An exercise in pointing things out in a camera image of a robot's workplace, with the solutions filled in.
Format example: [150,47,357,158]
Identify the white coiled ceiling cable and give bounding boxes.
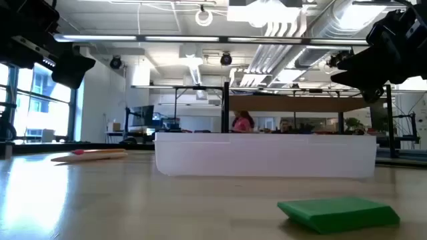
[195,8,214,27]

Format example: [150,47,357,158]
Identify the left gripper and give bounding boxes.
[0,0,97,91]

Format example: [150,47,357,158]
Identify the black aluminium table frame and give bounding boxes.
[0,81,427,167]

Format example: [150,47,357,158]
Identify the raised wooden shelf board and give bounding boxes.
[228,95,371,113]

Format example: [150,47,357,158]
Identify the clear plastic pencil box base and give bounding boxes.
[154,132,378,179]

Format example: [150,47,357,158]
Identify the black metal stand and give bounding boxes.
[392,111,421,149]

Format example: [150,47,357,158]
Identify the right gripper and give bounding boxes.
[330,7,427,104]

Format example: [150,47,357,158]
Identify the potted office plant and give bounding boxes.
[344,117,365,133]

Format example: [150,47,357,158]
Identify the green rectangular eraser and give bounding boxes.
[276,196,401,235]

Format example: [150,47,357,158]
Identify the orange pencil with pink eraser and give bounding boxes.
[71,148,127,156]

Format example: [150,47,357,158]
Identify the black round ceiling spotlight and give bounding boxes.
[109,55,123,70]
[220,51,233,67]

